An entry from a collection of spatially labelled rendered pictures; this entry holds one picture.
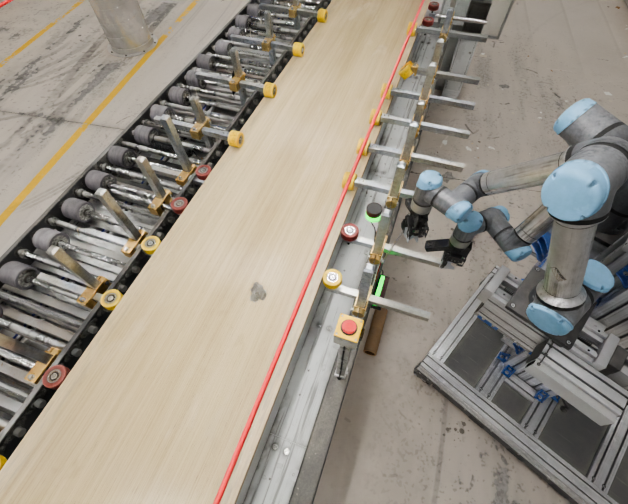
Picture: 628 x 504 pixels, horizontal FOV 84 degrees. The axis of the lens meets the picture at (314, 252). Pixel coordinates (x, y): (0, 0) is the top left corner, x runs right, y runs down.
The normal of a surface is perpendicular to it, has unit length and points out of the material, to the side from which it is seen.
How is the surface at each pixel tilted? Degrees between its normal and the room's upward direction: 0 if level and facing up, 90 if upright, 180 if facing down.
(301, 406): 0
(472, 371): 0
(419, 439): 0
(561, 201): 83
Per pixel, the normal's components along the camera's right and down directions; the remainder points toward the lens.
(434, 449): -0.02, -0.54
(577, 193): -0.80, 0.44
